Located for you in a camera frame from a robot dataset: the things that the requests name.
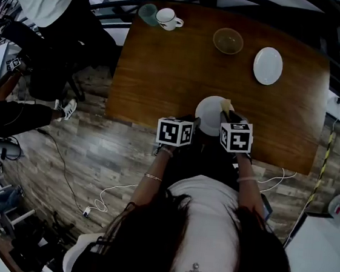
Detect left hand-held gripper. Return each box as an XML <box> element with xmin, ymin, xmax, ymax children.
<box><xmin>155</xmin><ymin>111</ymin><xmax>202</xmax><ymax>151</ymax></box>

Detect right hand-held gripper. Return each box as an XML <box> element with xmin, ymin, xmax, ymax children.
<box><xmin>215</xmin><ymin>109</ymin><xmax>257</xmax><ymax>156</ymax></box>

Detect big white plate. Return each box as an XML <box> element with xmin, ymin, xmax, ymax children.
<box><xmin>192</xmin><ymin>93</ymin><xmax>233</xmax><ymax>139</ymax></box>
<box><xmin>251</xmin><ymin>45</ymin><xmax>285</xmax><ymax>87</ymax></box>

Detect person's right forearm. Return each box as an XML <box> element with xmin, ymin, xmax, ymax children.
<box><xmin>227</xmin><ymin>151</ymin><xmax>274</xmax><ymax>220</ymax></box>

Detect person's left forearm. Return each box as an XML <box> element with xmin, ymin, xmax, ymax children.
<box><xmin>127</xmin><ymin>142</ymin><xmax>177</xmax><ymax>221</ymax></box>

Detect person's black trousers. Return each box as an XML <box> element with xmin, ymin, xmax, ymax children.
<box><xmin>163</xmin><ymin>129</ymin><xmax>244</xmax><ymax>198</ymax></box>

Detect pink wristband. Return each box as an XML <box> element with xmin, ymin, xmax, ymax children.
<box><xmin>236</xmin><ymin>175</ymin><xmax>259</xmax><ymax>185</ymax></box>

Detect beige bowl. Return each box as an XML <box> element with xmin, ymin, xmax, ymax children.
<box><xmin>211</xmin><ymin>26</ymin><xmax>245</xmax><ymax>56</ymax></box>

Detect dark phone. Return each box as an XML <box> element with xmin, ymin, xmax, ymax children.
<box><xmin>256</xmin><ymin>193</ymin><xmax>276</xmax><ymax>222</ymax></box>

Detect yellow black striped tape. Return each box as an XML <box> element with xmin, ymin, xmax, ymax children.
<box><xmin>282</xmin><ymin>113</ymin><xmax>339</xmax><ymax>251</ymax></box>

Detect person's white shirt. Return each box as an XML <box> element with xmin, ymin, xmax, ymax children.
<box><xmin>61</xmin><ymin>161</ymin><xmax>263</xmax><ymax>272</ymax></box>

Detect white sheet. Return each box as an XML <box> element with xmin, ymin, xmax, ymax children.
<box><xmin>324</xmin><ymin>89</ymin><xmax>340</xmax><ymax>122</ymax></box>

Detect white mug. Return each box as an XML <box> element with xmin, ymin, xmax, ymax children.
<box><xmin>153</xmin><ymin>7</ymin><xmax>185</xmax><ymax>33</ymax></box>

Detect translucent green cup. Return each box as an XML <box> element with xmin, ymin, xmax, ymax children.
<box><xmin>136</xmin><ymin>2</ymin><xmax>160</xmax><ymax>27</ymax></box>

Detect black office chair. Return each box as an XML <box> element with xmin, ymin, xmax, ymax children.
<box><xmin>0</xmin><ymin>20</ymin><xmax>94</xmax><ymax>105</ymax></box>

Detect white cabinet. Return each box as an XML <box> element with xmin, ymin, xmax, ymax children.
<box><xmin>281</xmin><ymin>211</ymin><xmax>340</xmax><ymax>272</ymax></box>

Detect gold bracelet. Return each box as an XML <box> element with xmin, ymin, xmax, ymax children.
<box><xmin>143</xmin><ymin>172</ymin><xmax>164</xmax><ymax>182</ymax></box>

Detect white cable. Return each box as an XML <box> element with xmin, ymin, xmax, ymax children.
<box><xmin>256</xmin><ymin>165</ymin><xmax>298</xmax><ymax>197</ymax></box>
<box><xmin>93</xmin><ymin>178</ymin><xmax>139</xmax><ymax>217</ymax></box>

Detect black cable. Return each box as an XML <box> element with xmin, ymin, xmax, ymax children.
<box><xmin>27</xmin><ymin>128</ymin><xmax>98</xmax><ymax>215</ymax></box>

